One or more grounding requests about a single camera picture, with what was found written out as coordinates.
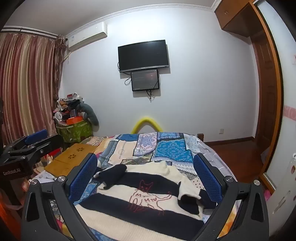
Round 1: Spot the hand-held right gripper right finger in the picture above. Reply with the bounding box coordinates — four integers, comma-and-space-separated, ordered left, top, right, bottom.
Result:
193, 153, 270, 241

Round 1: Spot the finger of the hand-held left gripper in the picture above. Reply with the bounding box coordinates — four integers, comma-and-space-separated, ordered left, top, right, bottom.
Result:
5, 130, 48, 151
30, 134, 63, 160

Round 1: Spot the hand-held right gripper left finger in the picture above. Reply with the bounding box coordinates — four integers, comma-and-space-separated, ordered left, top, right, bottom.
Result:
22, 153, 97, 241

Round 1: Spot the cream navy striped knit sweater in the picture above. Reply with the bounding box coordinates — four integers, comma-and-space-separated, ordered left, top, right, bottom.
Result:
74, 161, 219, 241

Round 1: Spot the grey striped bed sheet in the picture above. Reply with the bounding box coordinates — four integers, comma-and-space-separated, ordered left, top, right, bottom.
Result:
199, 139, 237, 183

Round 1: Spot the bamboo folding lap desk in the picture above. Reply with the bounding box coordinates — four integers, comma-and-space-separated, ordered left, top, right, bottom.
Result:
44, 143, 97, 176

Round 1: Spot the pile of mixed clutter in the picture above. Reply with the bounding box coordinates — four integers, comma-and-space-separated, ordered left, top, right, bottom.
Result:
53, 93, 85, 122

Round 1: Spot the blue patchwork blanket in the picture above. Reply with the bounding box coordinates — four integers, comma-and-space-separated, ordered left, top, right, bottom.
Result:
74, 132, 241, 241

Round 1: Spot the grey plush toy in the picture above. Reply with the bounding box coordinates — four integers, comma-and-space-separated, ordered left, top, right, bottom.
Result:
77, 102, 99, 126

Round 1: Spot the striped pink curtain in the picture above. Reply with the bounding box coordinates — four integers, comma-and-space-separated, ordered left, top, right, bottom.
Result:
0, 31, 67, 145

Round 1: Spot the orange fleece blanket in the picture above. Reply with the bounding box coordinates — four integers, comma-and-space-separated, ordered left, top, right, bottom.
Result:
217, 209, 241, 241

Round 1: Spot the grey plastic basin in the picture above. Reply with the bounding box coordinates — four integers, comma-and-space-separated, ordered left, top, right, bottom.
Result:
261, 148, 270, 164

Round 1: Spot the yellow foam tube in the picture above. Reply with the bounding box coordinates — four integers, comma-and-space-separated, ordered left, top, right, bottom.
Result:
131, 116, 163, 134

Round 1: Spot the brown wooden door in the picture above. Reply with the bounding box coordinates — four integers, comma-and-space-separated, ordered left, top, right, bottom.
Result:
252, 31, 278, 149

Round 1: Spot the white curtain rod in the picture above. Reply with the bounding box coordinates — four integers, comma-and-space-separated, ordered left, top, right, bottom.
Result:
0, 26, 58, 38

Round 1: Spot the wood framed white panel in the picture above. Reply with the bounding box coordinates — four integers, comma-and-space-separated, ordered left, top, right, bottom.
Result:
251, 0, 296, 195

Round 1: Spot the wooden overhead cabinet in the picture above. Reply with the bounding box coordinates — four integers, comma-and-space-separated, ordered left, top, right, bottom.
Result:
214, 0, 264, 37

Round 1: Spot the white door with handle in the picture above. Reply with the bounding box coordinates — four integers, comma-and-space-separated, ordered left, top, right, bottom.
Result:
264, 148, 296, 241

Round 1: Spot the small black wall monitor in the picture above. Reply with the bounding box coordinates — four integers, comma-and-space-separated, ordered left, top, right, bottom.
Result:
131, 69, 160, 92

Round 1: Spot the white wall air conditioner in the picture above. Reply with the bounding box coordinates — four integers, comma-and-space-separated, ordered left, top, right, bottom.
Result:
65, 22, 108, 52

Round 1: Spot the large black wall television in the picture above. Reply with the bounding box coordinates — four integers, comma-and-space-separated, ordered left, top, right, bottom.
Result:
118, 39, 170, 73

